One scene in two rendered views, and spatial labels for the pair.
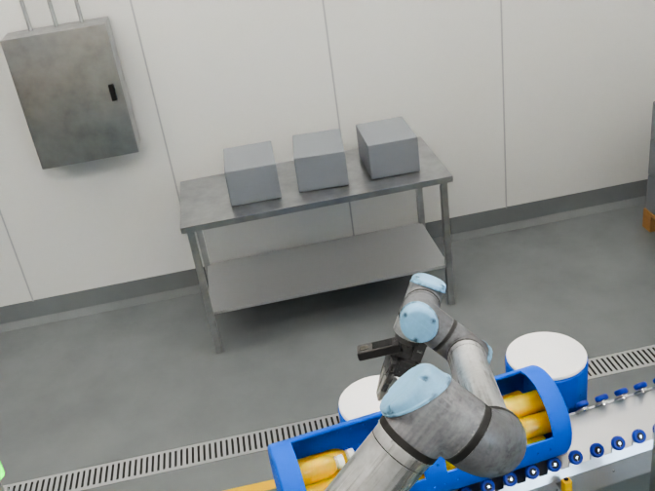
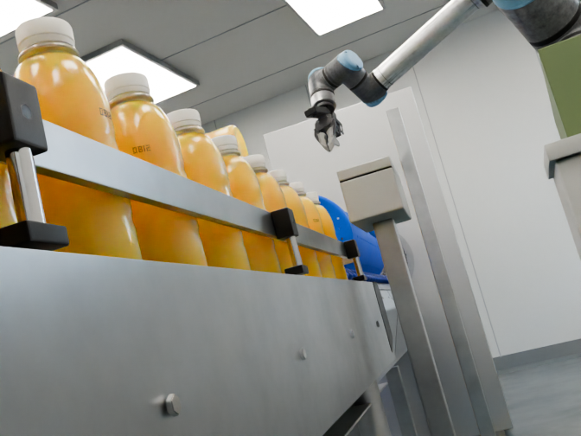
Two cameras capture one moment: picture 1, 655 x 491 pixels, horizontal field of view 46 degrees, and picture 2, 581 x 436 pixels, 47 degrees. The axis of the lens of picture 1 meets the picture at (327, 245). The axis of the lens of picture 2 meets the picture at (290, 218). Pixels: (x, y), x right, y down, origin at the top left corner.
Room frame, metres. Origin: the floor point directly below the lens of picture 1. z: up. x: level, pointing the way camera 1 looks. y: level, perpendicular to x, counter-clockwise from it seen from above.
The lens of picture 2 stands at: (0.89, 2.04, 0.84)
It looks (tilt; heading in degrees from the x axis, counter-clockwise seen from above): 10 degrees up; 295
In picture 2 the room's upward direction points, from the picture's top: 14 degrees counter-clockwise
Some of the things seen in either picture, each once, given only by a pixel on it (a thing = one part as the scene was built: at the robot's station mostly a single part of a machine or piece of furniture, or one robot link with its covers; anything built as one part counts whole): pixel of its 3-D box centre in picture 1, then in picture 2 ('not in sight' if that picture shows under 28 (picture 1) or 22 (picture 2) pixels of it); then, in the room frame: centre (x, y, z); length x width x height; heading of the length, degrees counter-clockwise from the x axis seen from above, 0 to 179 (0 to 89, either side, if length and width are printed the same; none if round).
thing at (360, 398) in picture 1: (378, 400); not in sight; (2.10, -0.09, 1.03); 0.28 x 0.28 x 0.01
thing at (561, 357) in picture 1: (546, 355); not in sight; (2.21, -0.71, 1.03); 0.28 x 0.28 x 0.01
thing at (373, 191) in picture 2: not in sight; (376, 195); (1.26, 0.81, 1.05); 0.20 x 0.10 x 0.10; 102
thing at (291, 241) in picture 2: not in sight; (289, 242); (1.22, 1.33, 0.94); 0.03 x 0.02 x 0.08; 102
